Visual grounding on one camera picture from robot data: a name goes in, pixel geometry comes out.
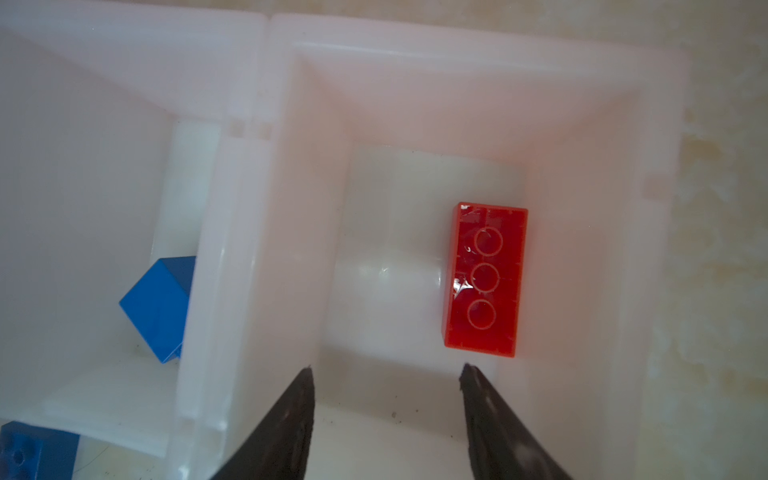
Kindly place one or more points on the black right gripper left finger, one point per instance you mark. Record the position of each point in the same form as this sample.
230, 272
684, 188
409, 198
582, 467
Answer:
279, 446

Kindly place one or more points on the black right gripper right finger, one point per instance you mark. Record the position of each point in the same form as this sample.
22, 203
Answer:
499, 444

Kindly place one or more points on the blue lego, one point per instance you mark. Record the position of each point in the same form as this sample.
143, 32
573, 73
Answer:
37, 453
157, 305

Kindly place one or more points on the red lego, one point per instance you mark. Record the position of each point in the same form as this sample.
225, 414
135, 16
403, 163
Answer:
483, 281

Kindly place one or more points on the white right plastic bin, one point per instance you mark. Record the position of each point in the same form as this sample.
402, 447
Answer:
326, 241

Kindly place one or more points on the white plastic bin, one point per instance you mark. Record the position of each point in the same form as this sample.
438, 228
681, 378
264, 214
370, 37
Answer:
111, 119
326, 241

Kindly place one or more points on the white middle plastic bin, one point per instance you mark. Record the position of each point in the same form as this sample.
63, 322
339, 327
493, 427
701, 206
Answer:
111, 119

